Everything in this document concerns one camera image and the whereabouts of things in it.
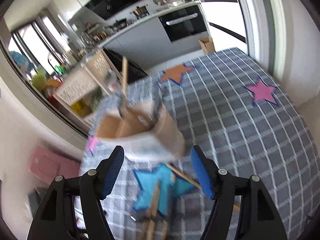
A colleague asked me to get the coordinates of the white lattice storage cart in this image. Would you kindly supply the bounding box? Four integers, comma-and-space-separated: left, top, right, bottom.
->
53, 49, 121, 128

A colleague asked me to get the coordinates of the white refrigerator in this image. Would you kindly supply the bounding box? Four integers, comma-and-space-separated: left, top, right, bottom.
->
199, 0, 248, 53

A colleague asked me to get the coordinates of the pink plastic stool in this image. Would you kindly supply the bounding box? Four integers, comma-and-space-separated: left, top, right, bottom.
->
29, 146, 80, 185

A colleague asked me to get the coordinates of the beige plastic utensil holder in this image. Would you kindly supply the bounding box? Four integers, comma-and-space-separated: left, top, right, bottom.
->
95, 100, 185, 163

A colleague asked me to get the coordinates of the bamboo chopstick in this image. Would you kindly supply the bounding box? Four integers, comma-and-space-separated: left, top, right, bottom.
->
121, 56, 128, 91
161, 207, 171, 240
143, 180, 161, 240
165, 163, 240, 211

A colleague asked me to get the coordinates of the black handled spoon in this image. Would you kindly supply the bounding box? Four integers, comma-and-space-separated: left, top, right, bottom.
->
118, 90, 128, 119

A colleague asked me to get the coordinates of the grey checkered tablecloth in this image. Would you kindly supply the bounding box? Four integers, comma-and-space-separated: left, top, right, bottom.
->
101, 48, 319, 239

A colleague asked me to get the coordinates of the black built-in oven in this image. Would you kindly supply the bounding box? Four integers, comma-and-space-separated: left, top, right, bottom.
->
159, 5, 208, 42

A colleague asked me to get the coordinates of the cardboard box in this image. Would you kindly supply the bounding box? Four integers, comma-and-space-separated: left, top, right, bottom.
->
199, 37, 215, 55

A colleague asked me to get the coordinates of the steel cooking pot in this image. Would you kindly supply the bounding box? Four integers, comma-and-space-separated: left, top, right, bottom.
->
132, 6, 149, 19

